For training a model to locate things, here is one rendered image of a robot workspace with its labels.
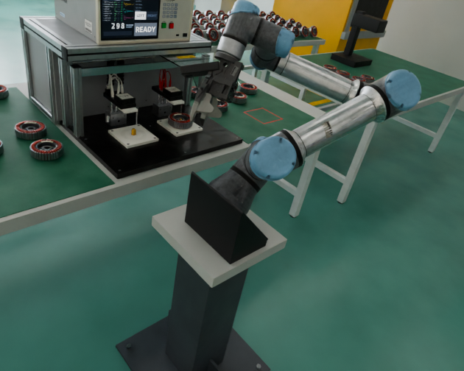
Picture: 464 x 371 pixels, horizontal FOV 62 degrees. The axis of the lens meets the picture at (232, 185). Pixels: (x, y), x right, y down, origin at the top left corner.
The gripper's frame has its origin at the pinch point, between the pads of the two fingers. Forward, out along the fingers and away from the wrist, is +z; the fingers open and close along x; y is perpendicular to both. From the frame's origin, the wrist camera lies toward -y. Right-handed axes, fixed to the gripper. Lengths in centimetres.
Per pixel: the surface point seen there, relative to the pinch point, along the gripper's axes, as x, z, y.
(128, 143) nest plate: 35, 19, -34
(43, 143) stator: 20, 29, -58
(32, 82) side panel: 45, 12, -91
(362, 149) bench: 169, -24, 63
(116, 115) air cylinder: 45, 11, -48
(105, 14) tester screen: 24, -23, -54
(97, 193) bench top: 10.1, 35.4, -26.1
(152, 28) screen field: 42, -28, -45
